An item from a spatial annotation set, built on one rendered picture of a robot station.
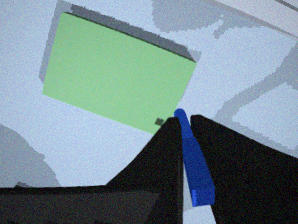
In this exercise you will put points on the blue pin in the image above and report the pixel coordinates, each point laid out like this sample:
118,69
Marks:
199,179

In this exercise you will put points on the light grey slotted metal rail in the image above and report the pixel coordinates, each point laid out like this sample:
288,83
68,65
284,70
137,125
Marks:
279,15

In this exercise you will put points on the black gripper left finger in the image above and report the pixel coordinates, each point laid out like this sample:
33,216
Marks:
149,190

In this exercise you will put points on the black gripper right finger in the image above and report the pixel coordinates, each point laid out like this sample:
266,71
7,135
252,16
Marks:
253,184

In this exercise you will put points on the green tray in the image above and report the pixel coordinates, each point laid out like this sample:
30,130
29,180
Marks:
117,75

